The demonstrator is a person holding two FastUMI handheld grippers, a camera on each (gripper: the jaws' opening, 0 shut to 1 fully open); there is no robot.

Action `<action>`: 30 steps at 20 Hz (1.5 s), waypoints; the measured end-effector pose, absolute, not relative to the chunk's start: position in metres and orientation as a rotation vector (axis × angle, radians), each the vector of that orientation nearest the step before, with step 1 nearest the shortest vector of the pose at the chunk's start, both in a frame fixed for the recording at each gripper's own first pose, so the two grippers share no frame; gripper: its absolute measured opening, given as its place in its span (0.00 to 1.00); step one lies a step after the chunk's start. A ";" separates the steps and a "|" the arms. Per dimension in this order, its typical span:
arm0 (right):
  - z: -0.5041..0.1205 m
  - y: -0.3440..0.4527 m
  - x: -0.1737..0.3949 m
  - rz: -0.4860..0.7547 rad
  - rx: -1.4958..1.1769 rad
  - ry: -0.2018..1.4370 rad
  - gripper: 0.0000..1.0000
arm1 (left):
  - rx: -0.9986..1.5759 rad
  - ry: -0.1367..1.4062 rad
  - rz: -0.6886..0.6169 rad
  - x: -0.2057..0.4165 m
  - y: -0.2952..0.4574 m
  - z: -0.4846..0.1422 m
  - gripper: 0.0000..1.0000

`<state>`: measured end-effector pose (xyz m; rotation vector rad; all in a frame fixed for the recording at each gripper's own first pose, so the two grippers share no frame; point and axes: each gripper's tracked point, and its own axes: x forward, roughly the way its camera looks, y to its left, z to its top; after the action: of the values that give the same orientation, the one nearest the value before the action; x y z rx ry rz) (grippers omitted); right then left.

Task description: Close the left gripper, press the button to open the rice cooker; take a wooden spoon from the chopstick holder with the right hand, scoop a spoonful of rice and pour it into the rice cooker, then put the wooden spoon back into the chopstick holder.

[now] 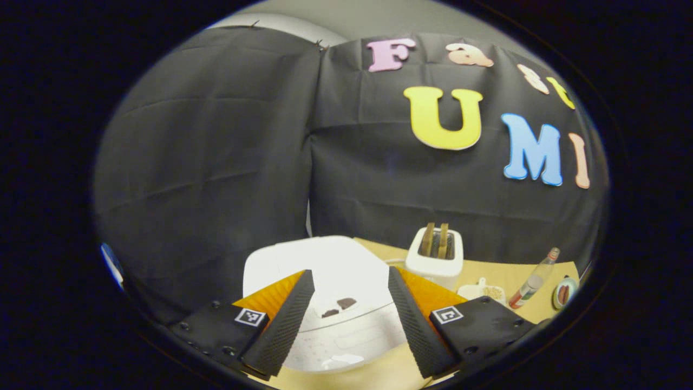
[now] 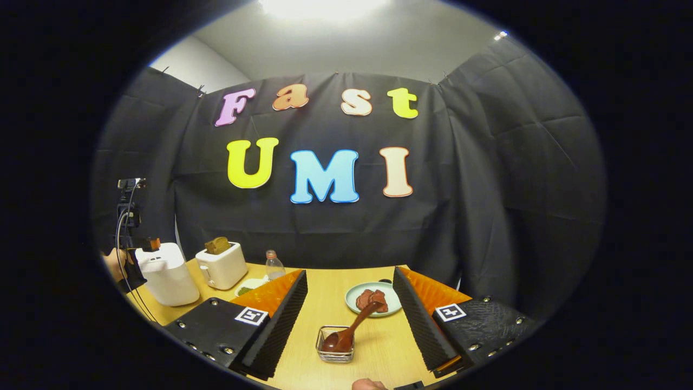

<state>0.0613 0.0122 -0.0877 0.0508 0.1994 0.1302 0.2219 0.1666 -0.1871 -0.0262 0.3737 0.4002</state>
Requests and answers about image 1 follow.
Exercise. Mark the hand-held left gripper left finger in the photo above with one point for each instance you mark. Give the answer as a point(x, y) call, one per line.
point(281, 330)

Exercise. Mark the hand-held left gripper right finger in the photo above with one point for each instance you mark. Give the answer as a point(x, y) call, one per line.
point(414, 330)

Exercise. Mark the white rice cooker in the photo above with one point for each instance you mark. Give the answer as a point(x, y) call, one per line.
point(335, 265)

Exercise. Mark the heap of rice grains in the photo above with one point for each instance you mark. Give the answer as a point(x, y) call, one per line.
point(492, 292)

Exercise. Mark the white toaster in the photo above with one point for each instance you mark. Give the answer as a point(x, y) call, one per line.
point(433, 268)

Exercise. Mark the brown toast slice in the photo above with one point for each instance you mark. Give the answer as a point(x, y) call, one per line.
point(427, 239)
point(443, 241)

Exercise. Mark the clear plastic bottle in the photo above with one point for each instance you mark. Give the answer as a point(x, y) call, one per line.
point(533, 279)

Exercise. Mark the pale green plate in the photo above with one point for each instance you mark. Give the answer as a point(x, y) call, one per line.
point(573, 284)

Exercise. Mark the black backdrop cloth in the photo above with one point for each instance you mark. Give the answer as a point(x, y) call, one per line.
point(216, 162)

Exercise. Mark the blue and white sheet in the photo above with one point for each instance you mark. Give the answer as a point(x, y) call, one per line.
point(111, 265)

